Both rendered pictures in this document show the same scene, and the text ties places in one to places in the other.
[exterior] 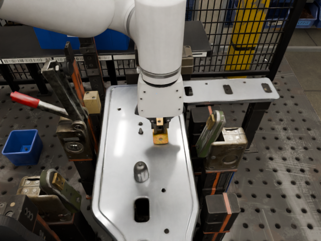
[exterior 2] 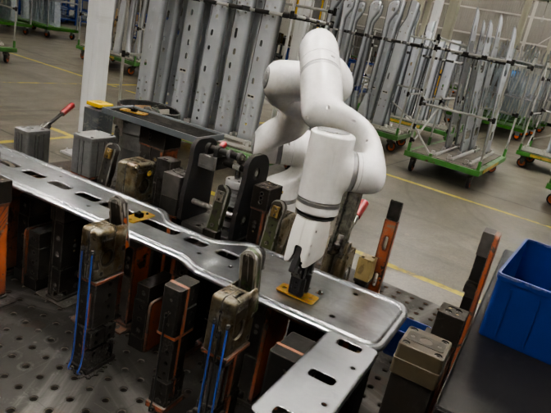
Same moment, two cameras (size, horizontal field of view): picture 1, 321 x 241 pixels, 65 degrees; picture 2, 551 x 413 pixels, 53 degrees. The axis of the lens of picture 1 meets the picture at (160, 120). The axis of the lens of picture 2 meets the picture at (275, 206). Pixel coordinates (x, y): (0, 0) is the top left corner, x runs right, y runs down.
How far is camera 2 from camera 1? 1.25 m
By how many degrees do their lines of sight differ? 95
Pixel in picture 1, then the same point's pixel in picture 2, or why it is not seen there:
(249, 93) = (293, 388)
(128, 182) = not seen: hidden behind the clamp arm
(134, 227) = (217, 247)
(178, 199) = (213, 266)
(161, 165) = not seen: hidden behind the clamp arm
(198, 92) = (339, 350)
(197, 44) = (466, 401)
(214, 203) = (188, 280)
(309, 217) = not seen: outside the picture
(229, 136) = (233, 289)
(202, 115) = (296, 342)
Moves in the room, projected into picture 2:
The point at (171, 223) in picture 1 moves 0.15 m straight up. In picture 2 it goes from (201, 256) to (211, 192)
